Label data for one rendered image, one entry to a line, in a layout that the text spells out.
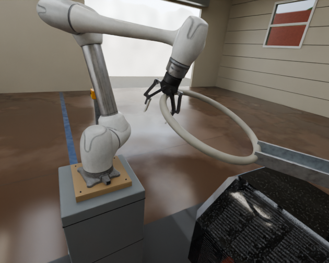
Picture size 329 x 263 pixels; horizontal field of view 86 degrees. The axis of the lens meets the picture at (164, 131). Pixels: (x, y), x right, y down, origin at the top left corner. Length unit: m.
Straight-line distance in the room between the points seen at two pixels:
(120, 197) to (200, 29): 0.81
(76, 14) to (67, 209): 0.82
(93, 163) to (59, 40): 5.95
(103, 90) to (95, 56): 0.17
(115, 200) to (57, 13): 0.84
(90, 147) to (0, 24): 6.07
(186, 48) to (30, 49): 6.23
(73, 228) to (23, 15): 6.21
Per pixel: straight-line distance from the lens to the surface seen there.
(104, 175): 1.00
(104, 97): 1.05
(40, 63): 6.75
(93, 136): 0.91
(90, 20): 0.86
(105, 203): 0.96
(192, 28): 0.70
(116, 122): 1.05
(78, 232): 1.05
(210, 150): 0.60
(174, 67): 0.72
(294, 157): 0.88
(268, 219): 1.04
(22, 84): 6.89
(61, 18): 0.92
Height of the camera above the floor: 1.49
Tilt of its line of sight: 25 degrees down
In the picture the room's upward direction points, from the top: 5 degrees clockwise
